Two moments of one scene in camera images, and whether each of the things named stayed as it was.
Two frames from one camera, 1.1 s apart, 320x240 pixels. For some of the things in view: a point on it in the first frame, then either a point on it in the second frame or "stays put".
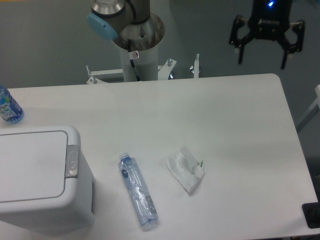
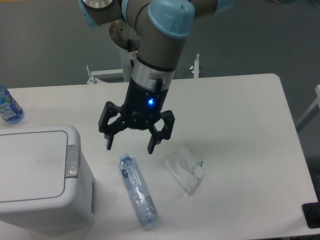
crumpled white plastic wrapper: [184, 165] stays put
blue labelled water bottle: [10, 110] stays put
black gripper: [270, 19] to [141, 109]
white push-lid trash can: [45, 183] stays put
